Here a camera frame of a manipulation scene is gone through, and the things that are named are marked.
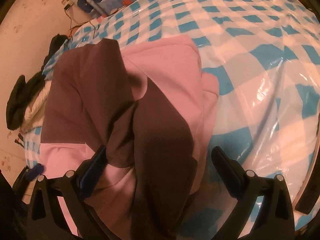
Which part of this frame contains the pink and brown jacket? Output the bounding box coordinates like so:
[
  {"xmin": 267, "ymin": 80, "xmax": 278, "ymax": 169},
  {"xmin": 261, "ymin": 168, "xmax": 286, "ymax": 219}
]
[{"xmin": 40, "ymin": 35, "xmax": 219, "ymax": 239}]

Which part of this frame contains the black clothes pile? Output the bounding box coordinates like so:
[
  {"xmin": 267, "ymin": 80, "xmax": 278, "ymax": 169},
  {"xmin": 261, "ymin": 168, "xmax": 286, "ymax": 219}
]
[{"xmin": 5, "ymin": 34, "xmax": 68, "ymax": 131}]

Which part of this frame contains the white power strip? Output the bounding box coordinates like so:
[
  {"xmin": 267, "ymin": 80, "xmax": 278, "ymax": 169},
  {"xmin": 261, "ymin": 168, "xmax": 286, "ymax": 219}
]
[{"xmin": 61, "ymin": 0, "xmax": 74, "ymax": 12}]

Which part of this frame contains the blue checkered plastic bed cover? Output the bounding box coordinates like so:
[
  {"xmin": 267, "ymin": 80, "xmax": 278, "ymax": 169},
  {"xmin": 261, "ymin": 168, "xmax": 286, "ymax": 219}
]
[{"xmin": 23, "ymin": 0, "xmax": 320, "ymax": 240}]

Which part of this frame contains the black power cable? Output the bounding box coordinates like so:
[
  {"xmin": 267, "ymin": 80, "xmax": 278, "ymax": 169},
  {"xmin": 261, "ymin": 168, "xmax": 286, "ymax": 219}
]
[{"xmin": 66, "ymin": 7, "xmax": 98, "ymax": 40}]

